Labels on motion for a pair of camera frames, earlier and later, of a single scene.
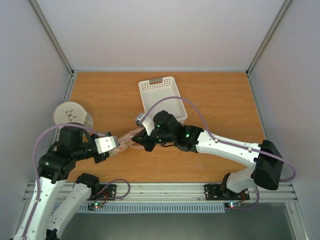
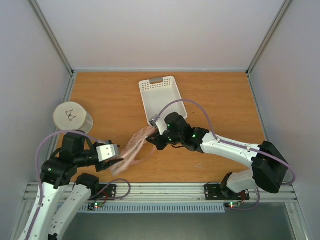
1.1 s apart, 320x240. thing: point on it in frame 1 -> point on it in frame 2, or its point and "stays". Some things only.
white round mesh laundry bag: (71, 112) stays
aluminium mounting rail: (179, 193) stays
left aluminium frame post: (51, 34) stays
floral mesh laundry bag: (125, 142) -> (136, 141)
